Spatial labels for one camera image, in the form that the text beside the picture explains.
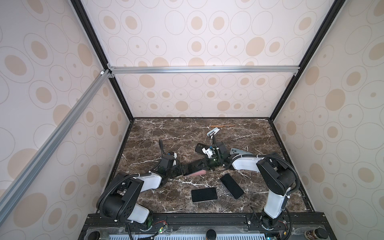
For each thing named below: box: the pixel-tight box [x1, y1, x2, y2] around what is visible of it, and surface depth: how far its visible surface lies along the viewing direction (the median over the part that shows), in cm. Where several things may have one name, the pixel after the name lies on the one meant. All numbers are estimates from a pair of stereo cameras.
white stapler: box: [207, 127, 221, 137], surface depth 111 cm
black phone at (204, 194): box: [191, 187, 218, 203], surface depth 83 cm
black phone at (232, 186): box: [220, 173, 245, 200], surface depth 86 cm
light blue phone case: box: [230, 147, 253, 155], surface depth 102 cm
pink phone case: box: [183, 169, 207, 177], surface depth 91 cm
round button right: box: [304, 227, 329, 240], surface depth 66 cm
